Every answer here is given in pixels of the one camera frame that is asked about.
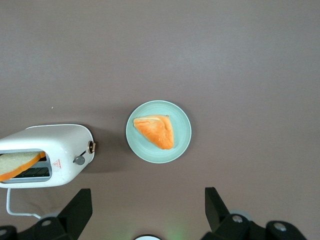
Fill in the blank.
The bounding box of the copper toaster dial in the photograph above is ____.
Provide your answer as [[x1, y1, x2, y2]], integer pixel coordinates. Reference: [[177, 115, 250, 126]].
[[87, 140, 98, 154]]

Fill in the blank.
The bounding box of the grey toaster lever knob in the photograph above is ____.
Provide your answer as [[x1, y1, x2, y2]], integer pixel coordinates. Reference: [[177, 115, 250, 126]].
[[72, 155, 86, 166]]

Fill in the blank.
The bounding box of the white toaster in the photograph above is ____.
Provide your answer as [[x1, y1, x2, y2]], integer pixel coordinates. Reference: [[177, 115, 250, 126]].
[[0, 124, 99, 189]]

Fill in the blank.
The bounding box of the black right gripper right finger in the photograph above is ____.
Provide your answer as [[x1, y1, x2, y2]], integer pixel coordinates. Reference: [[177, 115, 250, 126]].
[[199, 186, 309, 240]]

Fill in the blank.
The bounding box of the pale green plate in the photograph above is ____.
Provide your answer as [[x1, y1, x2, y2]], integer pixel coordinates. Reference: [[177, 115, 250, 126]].
[[125, 100, 193, 164]]

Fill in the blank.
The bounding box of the orange triangular bread piece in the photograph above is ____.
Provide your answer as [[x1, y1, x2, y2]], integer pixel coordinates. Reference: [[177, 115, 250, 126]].
[[132, 114, 175, 151]]

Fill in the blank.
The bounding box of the white toaster power cable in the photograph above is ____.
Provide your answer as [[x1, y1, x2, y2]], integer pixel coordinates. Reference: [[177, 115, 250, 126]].
[[6, 187, 42, 220]]

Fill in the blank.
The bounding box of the white device with green light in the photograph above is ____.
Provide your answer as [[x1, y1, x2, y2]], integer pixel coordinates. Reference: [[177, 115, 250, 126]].
[[134, 234, 163, 240]]

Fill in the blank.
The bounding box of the toast slice with orange crust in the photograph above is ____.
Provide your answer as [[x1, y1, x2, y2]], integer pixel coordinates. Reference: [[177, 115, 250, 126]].
[[0, 151, 47, 183]]

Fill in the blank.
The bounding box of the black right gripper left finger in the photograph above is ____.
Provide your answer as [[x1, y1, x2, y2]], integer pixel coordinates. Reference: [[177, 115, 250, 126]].
[[0, 188, 93, 240]]

